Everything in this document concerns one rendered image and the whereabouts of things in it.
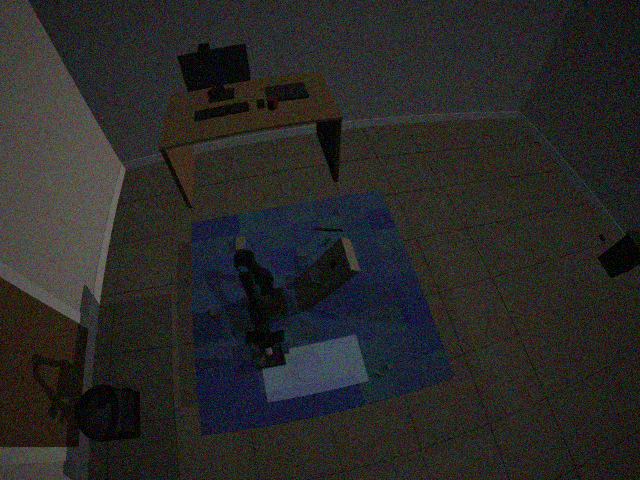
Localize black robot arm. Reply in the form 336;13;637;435
234;250;274;348

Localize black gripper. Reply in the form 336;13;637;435
246;326;284;349

